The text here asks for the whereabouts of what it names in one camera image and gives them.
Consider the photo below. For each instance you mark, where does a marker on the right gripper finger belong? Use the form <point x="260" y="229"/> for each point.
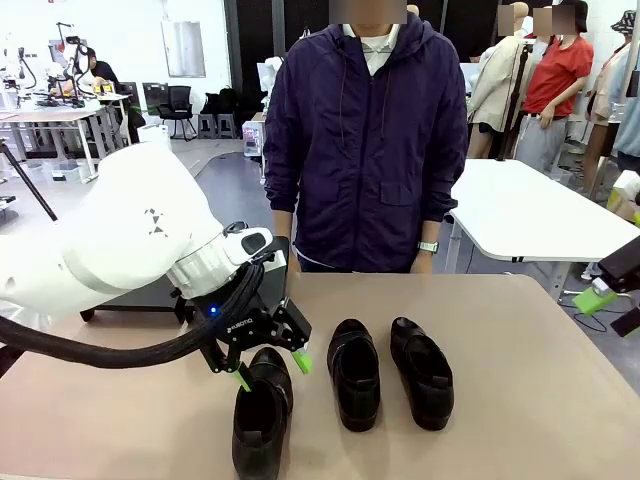
<point x="625" y="270"/>
<point x="629" y="324"/>

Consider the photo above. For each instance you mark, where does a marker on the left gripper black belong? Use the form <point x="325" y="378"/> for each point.
<point x="250" y="334"/>

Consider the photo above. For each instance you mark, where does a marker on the black leather loafer shoe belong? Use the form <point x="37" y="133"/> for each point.
<point x="260" y="430"/>
<point x="355" y="385"/>
<point x="425" y="380"/>

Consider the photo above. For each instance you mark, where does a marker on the person's left forearm purple sleeve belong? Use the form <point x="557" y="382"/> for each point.
<point x="445" y="195"/>

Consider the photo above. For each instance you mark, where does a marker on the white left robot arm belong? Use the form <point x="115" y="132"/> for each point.
<point x="125" y="225"/>

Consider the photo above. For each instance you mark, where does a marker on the person's right forearm purple sleeve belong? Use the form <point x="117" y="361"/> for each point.
<point x="282" y="190"/>

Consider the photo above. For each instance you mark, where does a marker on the person's right hand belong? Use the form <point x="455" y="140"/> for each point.
<point x="294" y="257"/>

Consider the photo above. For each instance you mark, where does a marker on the person's left hand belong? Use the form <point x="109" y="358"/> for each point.
<point x="422" y="262"/>

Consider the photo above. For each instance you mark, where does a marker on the white table with white legs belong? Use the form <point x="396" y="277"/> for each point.
<point x="525" y="210"/>

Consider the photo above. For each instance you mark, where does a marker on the mannequin with bucket hat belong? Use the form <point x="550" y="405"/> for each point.
<point x="607" y="90"/>

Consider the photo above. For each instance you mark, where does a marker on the silver wristwatch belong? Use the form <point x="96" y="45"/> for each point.
<point x="428" y="246"/>

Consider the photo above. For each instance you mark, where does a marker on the black tripod pole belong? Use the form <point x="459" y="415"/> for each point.
<point x="515" y="104"/>

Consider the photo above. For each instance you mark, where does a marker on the clear water jug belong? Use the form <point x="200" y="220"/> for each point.
<point x="249" y="140"/>

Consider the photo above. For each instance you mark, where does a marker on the figure in red t-shirt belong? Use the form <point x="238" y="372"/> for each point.
<point x="555" y="75"/>

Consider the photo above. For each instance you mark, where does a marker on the person in purple jacket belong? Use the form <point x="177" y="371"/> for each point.
<point x="365" y="150"/>

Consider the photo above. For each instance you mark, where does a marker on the grey stool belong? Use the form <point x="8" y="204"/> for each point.
<point x="207" y="125"/>
<point x="226" y="125"/>

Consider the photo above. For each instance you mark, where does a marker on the mannequin in beige jacket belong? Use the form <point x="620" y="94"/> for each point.
<point x="500" y="85"/>

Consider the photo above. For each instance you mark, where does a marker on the white air purifier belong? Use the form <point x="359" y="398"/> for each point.
<point x="152" y="134"/>

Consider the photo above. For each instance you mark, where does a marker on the white translucent plastic cover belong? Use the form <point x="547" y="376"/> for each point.
<point x="25" y="315"/>

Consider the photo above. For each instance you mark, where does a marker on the black backpack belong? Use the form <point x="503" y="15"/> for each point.
<point x="220" y="102"/>

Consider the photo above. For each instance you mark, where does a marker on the black office chair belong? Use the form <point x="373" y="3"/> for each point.
<point x="177" y="107"/>

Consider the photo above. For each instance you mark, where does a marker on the clear storage bin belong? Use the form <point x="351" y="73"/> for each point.
<point x="65" y="172"/>

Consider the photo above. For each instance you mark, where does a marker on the black slanted tripod leg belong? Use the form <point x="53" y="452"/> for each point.
<point x="27" y="180"/>

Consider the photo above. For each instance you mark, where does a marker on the seated person in black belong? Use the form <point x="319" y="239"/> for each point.
<point x="105" y="72"/>

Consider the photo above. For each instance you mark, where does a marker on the white desk grey legs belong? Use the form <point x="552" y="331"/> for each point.
<point x="45" y="116"/>

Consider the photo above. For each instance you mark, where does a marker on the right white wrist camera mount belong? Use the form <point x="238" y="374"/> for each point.
<point x="627" y="182"/>

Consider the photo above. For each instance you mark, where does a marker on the grey wall panel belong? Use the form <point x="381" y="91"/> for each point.
<point x="184" y="50"/>

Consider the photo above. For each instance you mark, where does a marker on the black camera rig on desk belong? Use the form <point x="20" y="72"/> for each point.
<point x="71" y="39"/>

